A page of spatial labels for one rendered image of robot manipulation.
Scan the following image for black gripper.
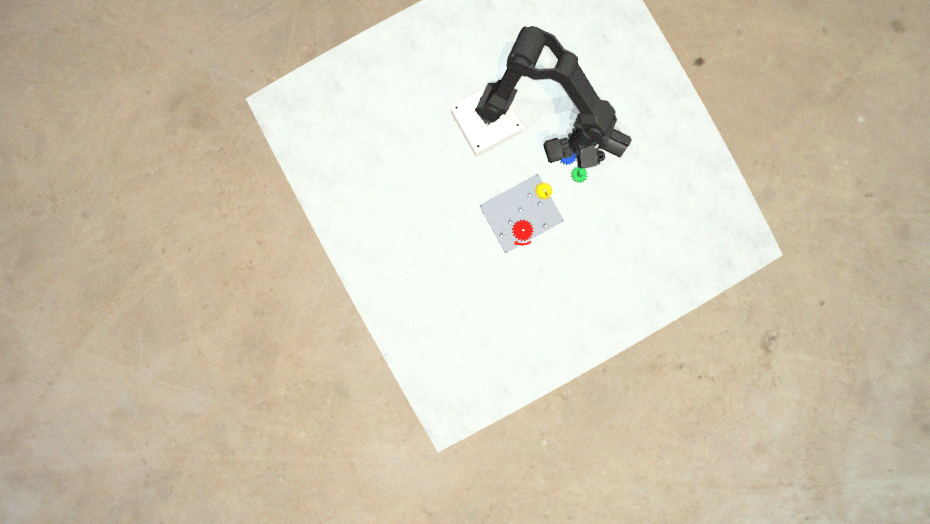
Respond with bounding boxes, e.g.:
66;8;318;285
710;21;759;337
543;128;595;163

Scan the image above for green gear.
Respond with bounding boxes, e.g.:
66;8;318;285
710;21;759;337
571;167;587;183

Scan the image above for red gear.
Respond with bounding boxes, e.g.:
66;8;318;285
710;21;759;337
512;220;534;241

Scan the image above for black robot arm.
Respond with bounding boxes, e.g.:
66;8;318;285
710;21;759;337
475;26;632;168

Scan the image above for yellow gear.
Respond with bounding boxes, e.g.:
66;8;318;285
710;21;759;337
535;183;552;199

